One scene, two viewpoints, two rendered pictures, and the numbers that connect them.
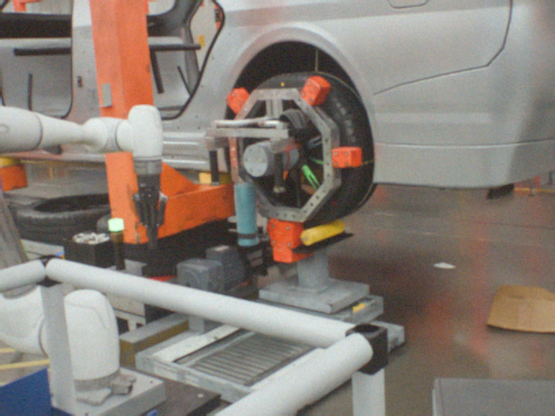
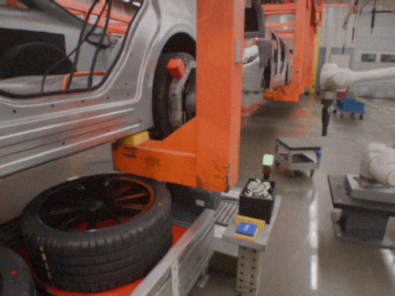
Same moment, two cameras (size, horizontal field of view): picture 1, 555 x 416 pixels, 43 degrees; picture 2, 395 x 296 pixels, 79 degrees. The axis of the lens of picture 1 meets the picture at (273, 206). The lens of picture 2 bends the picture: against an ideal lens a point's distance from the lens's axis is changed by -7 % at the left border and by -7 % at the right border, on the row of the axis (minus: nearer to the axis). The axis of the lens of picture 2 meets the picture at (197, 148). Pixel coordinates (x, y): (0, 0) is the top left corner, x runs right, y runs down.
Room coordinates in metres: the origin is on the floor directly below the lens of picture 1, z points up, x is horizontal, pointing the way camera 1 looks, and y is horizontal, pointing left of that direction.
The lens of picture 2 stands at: (3.36, 1.68, 1.06)
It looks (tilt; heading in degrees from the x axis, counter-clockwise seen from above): 17 degrees down; 255
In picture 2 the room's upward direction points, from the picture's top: straight up
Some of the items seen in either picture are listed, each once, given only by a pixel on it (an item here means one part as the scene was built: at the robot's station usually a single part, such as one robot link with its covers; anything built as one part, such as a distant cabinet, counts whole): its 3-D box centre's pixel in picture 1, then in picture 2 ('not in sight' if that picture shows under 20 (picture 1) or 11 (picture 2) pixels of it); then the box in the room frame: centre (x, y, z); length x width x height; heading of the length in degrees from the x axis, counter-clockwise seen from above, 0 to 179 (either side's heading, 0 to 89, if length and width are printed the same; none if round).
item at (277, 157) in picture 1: (278, 171); not in sight; (2.63, -0.03, 0.83); 0.04 x 0.04 x 0.16
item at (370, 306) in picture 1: (315, 306); not in sight; (3.05, -0.16, 0.13); 0.50 x 0.36 x 0.10; 50
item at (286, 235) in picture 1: (292, 238); not in sight; (2.95, -0.07, 0.48); 0.16 x 0.12 x 0.17; 140
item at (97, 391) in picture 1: (97, 379); (370, 177); (1.84, 0.52, 0.39); 0.22 x 0.18 x 0.06; 65
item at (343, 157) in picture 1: (346, 157); not in sight; (2.72, -0.29, 0.85); 0.09 x 0.08 x 0.07; 50
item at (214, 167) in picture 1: (214, 167); not in sight; (2.85, 0.23, 0.83); 0.04 x 0.04 x 0.16
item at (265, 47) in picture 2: not in sight; (261, 53); (1.10, -2.49, 1.36); 0.71 x 0.30 x 0.51; 50
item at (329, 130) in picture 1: (282, 154); (194, 102); (2.92, -0.05, 0.85); 0.54 x 0.07 x 0.54; 50
